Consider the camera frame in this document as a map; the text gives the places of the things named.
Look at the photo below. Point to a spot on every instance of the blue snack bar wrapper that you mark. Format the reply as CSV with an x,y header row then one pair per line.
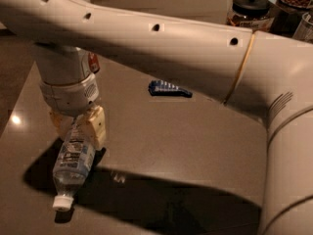
x,y
164,88

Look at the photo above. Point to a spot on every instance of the orange soda can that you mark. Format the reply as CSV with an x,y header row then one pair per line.
x,y
93,62

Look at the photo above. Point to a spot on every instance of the clear plastic cup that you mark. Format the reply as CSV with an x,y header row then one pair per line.
x,y
304,31

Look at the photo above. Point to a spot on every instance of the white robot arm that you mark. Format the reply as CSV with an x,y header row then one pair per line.
x,y
267,76

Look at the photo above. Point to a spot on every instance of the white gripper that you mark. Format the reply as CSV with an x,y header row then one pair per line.
x,y
68,96

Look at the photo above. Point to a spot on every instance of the clear blue-label plastic bottle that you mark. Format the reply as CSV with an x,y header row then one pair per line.
x,y
72,167

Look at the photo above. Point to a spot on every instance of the glass jar with black lid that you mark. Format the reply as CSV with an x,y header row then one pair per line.
x,y
253,14

